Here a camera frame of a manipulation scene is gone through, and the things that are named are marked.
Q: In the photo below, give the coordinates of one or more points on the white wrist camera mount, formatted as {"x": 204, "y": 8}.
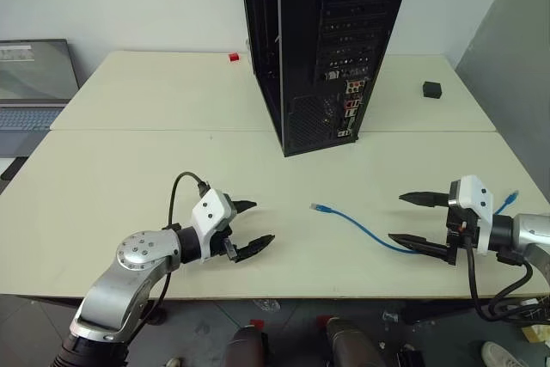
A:
{"x": 472, "y": 195}
{"x": 210, "y": 210}

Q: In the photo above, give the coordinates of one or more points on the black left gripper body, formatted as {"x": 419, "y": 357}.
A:
{"x": 225, "y": 246}

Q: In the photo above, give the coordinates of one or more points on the small red block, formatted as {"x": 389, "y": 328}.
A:
{"x": 234, "y": 57}

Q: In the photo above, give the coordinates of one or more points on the black computer tower case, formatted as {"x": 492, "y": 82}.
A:
{"x": 301, "y": 40}

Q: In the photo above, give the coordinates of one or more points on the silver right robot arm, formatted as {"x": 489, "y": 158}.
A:
{"x": 530, "y": 229}

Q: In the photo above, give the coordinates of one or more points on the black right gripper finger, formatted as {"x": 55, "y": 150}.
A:
{"x": 419, "y": 244}
{"x": 423, "y": 198}

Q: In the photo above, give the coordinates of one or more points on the dark rounded shape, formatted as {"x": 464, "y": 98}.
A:
{"x": 352, "y": 343}
{"x": 245, "y": 347}

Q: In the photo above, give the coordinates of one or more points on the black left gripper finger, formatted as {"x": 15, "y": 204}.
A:
{"x": 246, "y": 205}
{"x": 258, "y": 246}

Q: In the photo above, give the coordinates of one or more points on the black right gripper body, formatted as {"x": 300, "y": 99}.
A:
{"x": 456, "y": 222}

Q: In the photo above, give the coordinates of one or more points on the grey laptop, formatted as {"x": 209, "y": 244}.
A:
{"x": 34, "y": 75}

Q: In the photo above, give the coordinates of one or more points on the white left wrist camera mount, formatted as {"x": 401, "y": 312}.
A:
{"x": 210, "y": 210}

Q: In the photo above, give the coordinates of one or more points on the small black box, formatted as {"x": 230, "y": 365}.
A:
{"x": 432, "y": 89}

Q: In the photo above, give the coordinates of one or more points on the grey partition panel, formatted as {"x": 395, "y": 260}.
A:
{"x": 515, "y": 62}

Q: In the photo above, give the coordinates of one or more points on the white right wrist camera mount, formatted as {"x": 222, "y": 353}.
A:
{"x": 472, "y": 195}

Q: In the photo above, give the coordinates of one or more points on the white shoe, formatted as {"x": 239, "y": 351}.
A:
{"x": 498, "y": 356}

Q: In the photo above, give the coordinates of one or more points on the crumpled clear plastic wrap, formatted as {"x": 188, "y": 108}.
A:
{"x": 266, "y": 305}

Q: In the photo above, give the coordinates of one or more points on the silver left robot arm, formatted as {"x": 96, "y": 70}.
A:
{"x": 142, "y": 255}

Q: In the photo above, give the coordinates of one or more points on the yellow cardboard box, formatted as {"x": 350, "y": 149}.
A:
{"x": 537, "y": 332}

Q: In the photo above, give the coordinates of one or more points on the black flat device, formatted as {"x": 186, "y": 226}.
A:
{"x": 10, "y": 172}

